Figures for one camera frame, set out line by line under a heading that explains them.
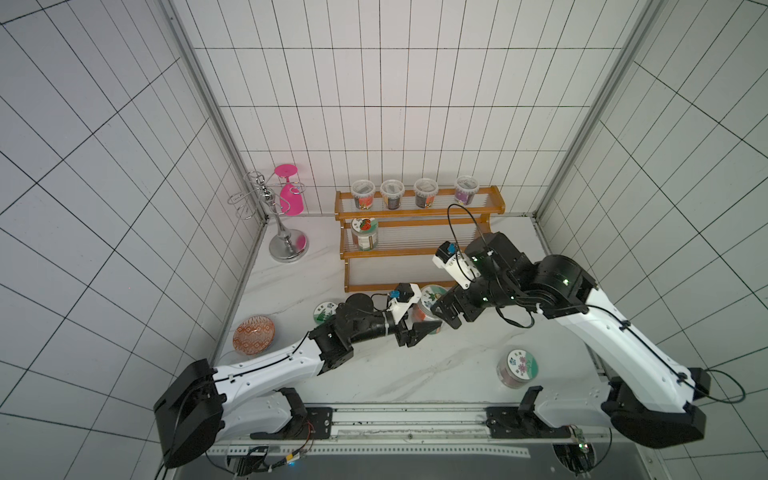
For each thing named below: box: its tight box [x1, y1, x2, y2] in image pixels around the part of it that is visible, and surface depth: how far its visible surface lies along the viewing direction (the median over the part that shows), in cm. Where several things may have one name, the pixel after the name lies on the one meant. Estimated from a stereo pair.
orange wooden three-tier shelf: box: [334, 185, 506, 293], surface depth 85 cm
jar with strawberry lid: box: [351, 217, 379, 251], surface depth 87 cm
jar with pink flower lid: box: [496, 349, 539, 389], surface depth 76 cm
